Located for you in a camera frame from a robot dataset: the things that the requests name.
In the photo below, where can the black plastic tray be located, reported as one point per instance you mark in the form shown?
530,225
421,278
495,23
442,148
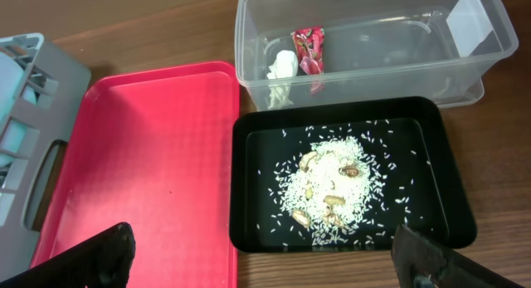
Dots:
453,225

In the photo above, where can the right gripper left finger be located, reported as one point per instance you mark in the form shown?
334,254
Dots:
102,261

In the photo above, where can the grey dishwasher rack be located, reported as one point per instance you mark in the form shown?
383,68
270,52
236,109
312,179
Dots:
44,103

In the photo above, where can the white napkin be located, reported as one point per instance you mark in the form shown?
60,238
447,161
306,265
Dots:
285,66

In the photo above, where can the red snack wrapper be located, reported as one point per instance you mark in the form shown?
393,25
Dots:
309,48

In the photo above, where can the rice and food scraps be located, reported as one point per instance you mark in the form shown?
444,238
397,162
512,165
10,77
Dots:
337,185

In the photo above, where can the clear plastic bin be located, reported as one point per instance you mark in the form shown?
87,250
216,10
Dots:
373,49

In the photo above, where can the white label sticker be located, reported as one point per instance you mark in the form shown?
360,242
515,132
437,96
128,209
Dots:
469,25

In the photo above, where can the red plastic tray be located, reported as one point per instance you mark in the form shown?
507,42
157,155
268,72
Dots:
153,149

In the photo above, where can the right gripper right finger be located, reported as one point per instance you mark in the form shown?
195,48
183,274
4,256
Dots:
421,262

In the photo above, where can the light blue bowl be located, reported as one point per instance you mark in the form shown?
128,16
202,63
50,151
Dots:
10,76

